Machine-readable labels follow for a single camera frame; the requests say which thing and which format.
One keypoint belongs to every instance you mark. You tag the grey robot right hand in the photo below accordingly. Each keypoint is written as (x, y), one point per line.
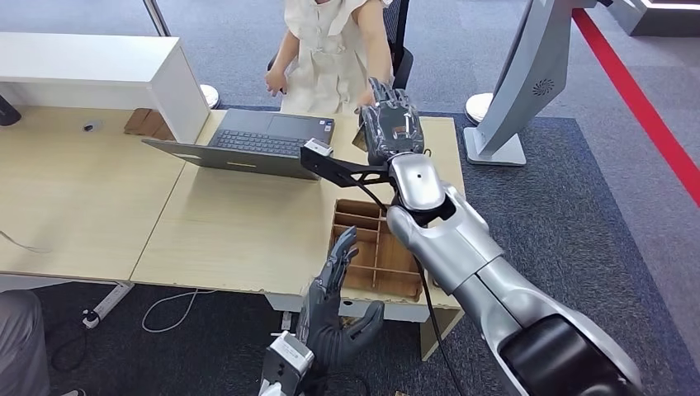
(393, 128)

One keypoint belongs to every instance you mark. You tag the person's left hand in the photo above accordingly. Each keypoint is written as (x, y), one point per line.
(366, 99)

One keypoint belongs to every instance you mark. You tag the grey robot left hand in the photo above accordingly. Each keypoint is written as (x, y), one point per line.
(328, 328)

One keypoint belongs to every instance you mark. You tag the person's right hand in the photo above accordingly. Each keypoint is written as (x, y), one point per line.
(276, 82)

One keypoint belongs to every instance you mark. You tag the brown room key card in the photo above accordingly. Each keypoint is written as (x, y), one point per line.
(360, 139)

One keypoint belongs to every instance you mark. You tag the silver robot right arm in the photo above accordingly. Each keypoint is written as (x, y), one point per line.
(492, 284)

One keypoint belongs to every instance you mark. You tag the person's left forearm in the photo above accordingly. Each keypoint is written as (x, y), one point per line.
(377, 49)

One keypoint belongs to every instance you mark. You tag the person's right forearm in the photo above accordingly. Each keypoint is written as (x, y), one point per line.
(285, 54)

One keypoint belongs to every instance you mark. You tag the person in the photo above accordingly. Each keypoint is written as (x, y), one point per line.
(322, 60)

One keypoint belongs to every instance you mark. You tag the dark grey laptop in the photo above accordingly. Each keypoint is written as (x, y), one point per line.
(262, 142)

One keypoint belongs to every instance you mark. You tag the white round floor base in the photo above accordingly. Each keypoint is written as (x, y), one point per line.
(478, 106)
(210, 97)

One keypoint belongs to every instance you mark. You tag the wooden compartment tray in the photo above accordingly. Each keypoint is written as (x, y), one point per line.
(388, 262)

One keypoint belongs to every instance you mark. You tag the metal pole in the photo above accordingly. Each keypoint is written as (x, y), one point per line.
(157, 17)

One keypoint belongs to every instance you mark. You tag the brown wooden pieces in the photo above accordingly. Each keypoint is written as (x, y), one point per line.
(145, 123)

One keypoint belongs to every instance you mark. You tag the grey kiosk stand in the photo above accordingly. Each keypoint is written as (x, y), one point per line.
(536, 60)

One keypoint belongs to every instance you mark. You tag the grey desk grommet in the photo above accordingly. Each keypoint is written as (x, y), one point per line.
(92, 126)

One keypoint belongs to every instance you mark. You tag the white desk shelf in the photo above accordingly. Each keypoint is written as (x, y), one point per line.
(82, 60)

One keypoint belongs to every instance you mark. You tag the dark grey floor rug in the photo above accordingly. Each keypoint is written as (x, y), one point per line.
(574, 218)

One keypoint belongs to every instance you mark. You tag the white power strip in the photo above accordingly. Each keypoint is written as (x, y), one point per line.
(106, 304)

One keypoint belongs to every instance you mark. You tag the black desk object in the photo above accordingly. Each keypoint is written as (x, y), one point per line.
(7, 113)

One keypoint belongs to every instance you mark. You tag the white display platform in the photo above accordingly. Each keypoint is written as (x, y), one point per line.
(656, 19)

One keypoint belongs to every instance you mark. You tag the grey fabric object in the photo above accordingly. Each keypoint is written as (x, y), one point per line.
(22, 350)

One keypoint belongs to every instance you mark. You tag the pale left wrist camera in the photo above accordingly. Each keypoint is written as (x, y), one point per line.
(287, 361)

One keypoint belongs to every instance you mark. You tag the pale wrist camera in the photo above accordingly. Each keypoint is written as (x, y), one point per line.
(287, 361)
(319, 147)

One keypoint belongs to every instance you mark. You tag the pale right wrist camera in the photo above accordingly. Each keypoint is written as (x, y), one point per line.
(319, 147)

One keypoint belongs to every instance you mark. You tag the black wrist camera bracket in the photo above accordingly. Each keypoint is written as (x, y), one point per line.
(339, 172)

